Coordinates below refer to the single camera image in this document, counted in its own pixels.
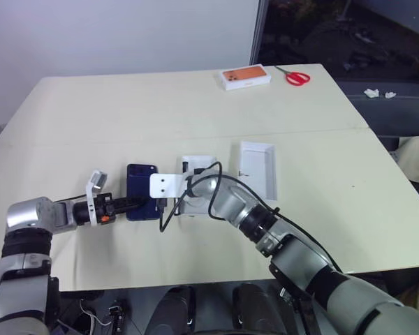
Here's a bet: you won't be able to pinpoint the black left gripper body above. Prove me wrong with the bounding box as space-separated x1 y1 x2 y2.
96 192 119 226

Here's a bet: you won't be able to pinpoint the dark blue smartphone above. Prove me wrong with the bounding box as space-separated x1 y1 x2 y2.
126 163 161 222

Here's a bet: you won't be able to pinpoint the white phone box base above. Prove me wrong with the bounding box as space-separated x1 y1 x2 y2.
176 154 222 218

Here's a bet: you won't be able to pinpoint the white iPhone box lid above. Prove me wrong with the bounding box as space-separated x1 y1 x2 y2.
236 140 279 202

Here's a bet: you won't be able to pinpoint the closed orange-print phone box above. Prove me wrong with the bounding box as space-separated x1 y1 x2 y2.
217 64 271 92

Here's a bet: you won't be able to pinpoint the small black electronic device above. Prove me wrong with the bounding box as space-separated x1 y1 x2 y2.
107 297 127 335

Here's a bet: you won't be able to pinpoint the dark rounded shape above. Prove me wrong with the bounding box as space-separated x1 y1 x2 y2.
156 285 197 335

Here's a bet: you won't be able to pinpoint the dark grey bench seat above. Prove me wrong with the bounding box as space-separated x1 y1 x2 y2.
335 79 419 141

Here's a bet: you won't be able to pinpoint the beige cushion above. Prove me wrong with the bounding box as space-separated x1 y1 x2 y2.
397 135 419 183

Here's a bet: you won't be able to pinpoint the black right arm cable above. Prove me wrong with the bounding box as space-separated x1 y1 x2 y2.
158 161 344 274

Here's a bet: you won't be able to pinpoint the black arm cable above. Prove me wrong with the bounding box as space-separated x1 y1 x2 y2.
158 161 344 274
53 195 91 204

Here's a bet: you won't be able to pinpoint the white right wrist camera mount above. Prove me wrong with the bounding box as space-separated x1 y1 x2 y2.
149 172 191 200

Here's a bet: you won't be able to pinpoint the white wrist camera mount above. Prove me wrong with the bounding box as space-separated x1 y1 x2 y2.
149 172 191 200
84 169 110 228

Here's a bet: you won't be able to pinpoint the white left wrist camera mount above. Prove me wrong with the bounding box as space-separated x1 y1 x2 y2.
84 169 110 228

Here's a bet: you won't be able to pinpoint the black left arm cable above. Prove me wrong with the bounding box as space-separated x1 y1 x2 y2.
53 195 91 204

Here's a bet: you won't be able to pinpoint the thin white wire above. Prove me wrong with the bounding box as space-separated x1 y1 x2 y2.
79 299 113 329

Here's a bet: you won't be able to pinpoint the red-handled scissors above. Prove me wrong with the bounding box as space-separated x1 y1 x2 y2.
273 65 312 87

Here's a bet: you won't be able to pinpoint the grey partition post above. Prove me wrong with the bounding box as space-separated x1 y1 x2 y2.
250 0 270 66

